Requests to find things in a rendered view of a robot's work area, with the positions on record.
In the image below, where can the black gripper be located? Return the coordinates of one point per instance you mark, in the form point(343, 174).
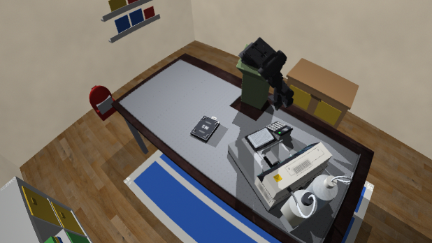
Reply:
point(275, 103)

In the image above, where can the white plastic bottle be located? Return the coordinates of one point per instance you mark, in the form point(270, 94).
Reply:
point(290, 210)
point(323, 189)

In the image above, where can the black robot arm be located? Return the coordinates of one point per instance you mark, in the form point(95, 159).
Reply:
point(269, 65)

